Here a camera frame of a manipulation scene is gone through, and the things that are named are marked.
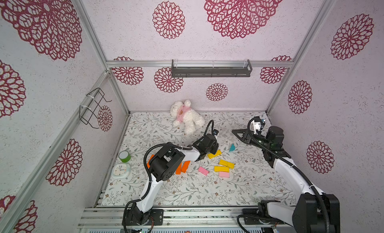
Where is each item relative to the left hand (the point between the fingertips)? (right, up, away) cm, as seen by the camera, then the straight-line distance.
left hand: (215, 142), depth 100 cm
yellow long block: (+1, -15, -10) cm, 17 cm away
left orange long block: (-33, -3, -42) cm, 53 cm away
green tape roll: (-56, -7, -10) cm, 58 cm away
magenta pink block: (-9, -16, -10) cm, 21 cm away
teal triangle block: (+11, -3, 0) cm, 12 cm away
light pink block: (+3, -17, -12) cm, 21 cm away
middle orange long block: (-24, -16, -10) cm, 30 cm away
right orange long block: (-20, -14, -8) cm, 25 cm away
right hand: (+5, +8, -24) cm, 26 cm away
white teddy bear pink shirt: (-21, +20, +10) cm, 30 cm away
